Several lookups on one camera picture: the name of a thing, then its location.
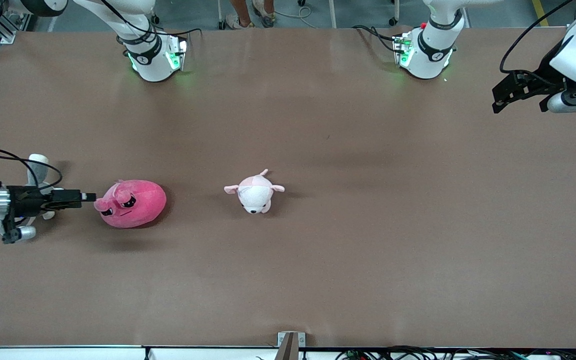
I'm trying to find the pink round plush toy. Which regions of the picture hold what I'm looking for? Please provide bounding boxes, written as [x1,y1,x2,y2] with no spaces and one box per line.
[93,179,167,229]

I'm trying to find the grey husky plush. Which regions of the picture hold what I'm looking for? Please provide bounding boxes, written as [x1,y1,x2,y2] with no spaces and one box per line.
[25,153,65,222]

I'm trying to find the pale pink small plush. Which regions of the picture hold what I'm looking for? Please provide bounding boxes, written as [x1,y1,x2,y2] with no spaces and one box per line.
[224,169,286,215]

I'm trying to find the grey sneaker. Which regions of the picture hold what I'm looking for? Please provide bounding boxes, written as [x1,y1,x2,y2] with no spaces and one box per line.
[225,14,256,30]
[249,0,279,27]

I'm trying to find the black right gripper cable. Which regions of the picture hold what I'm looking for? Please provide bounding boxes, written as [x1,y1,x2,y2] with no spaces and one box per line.
[0,146,64,193]

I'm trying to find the black left base cable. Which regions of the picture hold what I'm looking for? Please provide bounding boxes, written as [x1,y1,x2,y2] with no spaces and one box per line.
[352,25,404,53]

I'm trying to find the black base cable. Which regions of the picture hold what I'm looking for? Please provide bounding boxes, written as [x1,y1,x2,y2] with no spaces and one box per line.
[352,25,404,53]
[100,0,202,38]

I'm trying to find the aluminium frame post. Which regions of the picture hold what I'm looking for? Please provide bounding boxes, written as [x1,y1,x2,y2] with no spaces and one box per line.
[0,11,33,45]

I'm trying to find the black right base cable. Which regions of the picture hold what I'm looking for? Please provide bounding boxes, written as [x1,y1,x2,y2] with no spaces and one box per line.
[100,0,202,38]

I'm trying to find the white floor cable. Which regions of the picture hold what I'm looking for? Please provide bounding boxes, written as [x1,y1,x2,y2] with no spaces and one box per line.
[275,4,330,22]

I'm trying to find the grey metal table bracket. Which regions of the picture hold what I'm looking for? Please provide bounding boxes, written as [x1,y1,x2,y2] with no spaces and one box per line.
[275,331,306,360]

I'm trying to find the tangled black cables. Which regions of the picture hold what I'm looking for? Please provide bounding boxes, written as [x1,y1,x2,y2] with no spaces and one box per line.
[335,345,576,360]

